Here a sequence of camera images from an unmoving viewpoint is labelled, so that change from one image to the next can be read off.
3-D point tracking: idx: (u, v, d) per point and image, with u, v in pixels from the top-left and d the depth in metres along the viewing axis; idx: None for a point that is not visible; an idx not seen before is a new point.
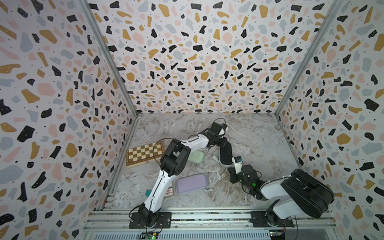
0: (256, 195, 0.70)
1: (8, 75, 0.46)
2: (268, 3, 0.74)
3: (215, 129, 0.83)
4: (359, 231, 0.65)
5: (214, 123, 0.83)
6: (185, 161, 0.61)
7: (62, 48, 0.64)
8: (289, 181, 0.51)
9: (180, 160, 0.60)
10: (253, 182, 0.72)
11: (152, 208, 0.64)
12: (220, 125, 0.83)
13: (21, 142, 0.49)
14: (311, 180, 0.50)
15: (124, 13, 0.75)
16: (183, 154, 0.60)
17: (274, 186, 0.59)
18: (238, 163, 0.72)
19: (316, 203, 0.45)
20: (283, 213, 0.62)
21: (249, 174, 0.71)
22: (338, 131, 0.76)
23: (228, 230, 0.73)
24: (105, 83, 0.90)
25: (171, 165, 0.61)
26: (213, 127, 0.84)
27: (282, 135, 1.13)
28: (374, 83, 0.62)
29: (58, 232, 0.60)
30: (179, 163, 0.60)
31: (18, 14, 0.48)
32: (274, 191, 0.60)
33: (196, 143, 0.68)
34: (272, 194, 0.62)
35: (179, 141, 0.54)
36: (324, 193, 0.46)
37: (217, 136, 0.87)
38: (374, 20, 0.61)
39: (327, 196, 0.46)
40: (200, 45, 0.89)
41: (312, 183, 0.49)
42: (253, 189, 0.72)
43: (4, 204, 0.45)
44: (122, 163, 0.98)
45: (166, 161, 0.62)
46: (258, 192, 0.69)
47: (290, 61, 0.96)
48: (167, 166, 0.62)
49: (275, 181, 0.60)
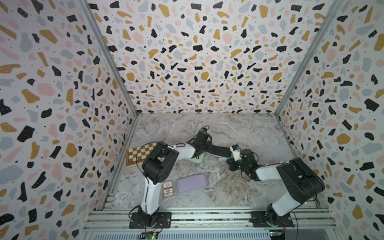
0: (250, 174, 0.74)
1: (8, 75, 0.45)
2: (268, 3, 0.74)
3: (201, 138, 0.79)
4: (359, 231, 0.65)
5: (200, 133, 0.79)
6: (171, 166, 0.54)
7: (62, 48, 0.64)
8: (284, 166, 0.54)
9: (165, 165, 0.53)
10: (249, 163, 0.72)
11: (149, 211, 0.63)
12: (206, 133, 0.78)
13: (21, 142, 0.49)
14: (306, 170, 0.51)
15: (124, 13, 0.75)
16: (171, 157, 0.54)
17: (271, 170, 0.61)
18: (236, 151, 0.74)
19: (303, 190, 0.47)
20: (281, 208, 0.62)
21: (246, 155, 0.77)
22: (338, 131, 0.76)
23: (228, 230, 0.73)
24: (105, 83, 0.90)
25: (154, 171, 0.53)
26: (199, 136, 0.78)
27: (282, 135, 1.13)
28: (374, 83, 0.62)
29: (57, 232, 0.60)
30: (163, 169, 0.54)
31: (18, 14, 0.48)
32: (268, 174, 0.64)
33: (184, 150, 0.63)
34: (266, 176, 0.66)
35: (165, 145, 0.58)
36: (317, 183, 0.48)
37: (203, 143, 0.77)
38: (374, 20, 0.61)
39: (319, 186, 0.48)
40: (200, 45, 0.89)
41: (306, 172, 0.51)
42: (249, 169, 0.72)
43: (4, 204, 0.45)
44: (121, 163, 0.98)
45: (148, 167, 0.54)
46: (253, 172, 0.74)
47: (290, 61, 0.96)
48: (150, 173, 0.54)
49: (271, 165, 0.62)
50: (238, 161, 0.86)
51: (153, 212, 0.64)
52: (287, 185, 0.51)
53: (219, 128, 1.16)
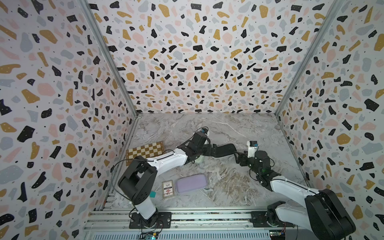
0: (262, 182, 0.68)
1: (8, 75, 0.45)
2: (268, 3, 0.74)
3: (197, 141, 0.68)
4: (359, 231, 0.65)
5: (197, 136, 0.68)
6: (147, 185, 0.45)
7: (62, 48, 0.64)
8: (315, 198, 0.47)
9: (142, 186, 0.45)
10: (263, 168, 0.70)
11: (145, 216, 0.61)
12: (203, 136, 0.68)
13: (21, 142, 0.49)
14: (339, 208, 0.44)
15: (124, 13, 0.75)
16: (146, 177, 0.45)
17: (291, 188, 0.55)
18: (253, 148, 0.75)
19: (332, 232, 0.41)
20: (284, 216, 0.62)
21: (261, 160, 0.68)
22: (338, 131, 0.76)
23: (228, 230, 0.73)
24: (105, 83, 0.90)
25: (131, 191, 0.46)
26: (195, 139, 0.69)
27: (282, 135, 1.13)
28: (374, 83, 0.62)
29: (57, 232, 0.60)
30: (138, 190, 0.45)
31: (18, 14, 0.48)
32: (286, 190, 0.57)
33: (171, 160, 0.55)
34: (280, 189, 0.60)
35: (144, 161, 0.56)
36: (346, 224, 0.43)
37: (199, 146, 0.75)
38: (374, 20, 0.61)
39: (348, 226, 0.42)
40: (200, 45, 0.89)
41: (338, 212, 0.44)
42: (261, 175, 0.70)
43: (4, 204, 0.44)
44: (121, 163, 0.98)
45: (124, 184, 0.47)
46: (264, 179, 0.68)
47: (290, 61, 0.96)
48: (126, 191, 0.46)
49: (293, 184, 0.57)
50: (251, 159, 0.78)
51: (150, 216, 0.63)
52: (312, 219, 0.45)
53: (219, 128, 1.16)
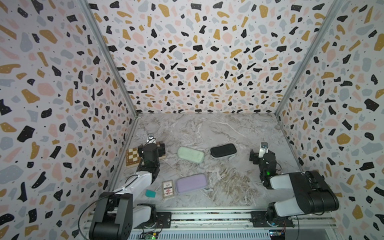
0: (264, 181, 0.73)
1: (8, 75, 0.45)
2: (268, 3, 0.74)
3: (149, 155, 0.65)
4: (359, 231, 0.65)
5: (147, 152, 0.65)
6: (128, 213, 0.42)
7: (62, 48, 0.64)
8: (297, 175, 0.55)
9: (121, 219, 0.41)
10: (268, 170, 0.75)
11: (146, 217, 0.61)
12: (152, 149, 0.67)
13: (21, 142, 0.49)
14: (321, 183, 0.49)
15: (124, 13, 0.75)
16: (124, 206, 0.43)
17: (285, 177, 0.60)
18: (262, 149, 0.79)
19: (311, 200, 0.45)
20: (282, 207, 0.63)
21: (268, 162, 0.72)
22: (338, 131, 0.76)
23: (228, 230, 0.73)
24: (105, 83, 0.90)
25: (112, 230, 0.41)
26: (146, 155, 0.65)
27: (282, 135, 1.13)
28: (374, 83, 0.62)
29: (57, 232, 0.60)
30: (121, 224, 0.41)
31: (18, 14, 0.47)
32: (281, 182, 0.62)
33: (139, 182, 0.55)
34: (278, 185, 0.65)
35: (111, 193, 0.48)
36: (324, 195, 0.47)
37: (155, 158, 0.69)
38: (374, 20, 0.61)
39: (331, 203, 0.45)
40: (200, 45, 0.89)
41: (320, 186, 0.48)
42: (264, 175, 0.75)
43: (4, 204, 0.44)
44: (121, 163, 0.98)
45: (99, 231, 0.41)
46: (267, 179, 0.73)
47: (290, 61, 0.96)
48: (106, 235, 0.40)
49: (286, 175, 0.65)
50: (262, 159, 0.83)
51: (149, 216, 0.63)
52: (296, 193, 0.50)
53: (219, 128, 1.16)
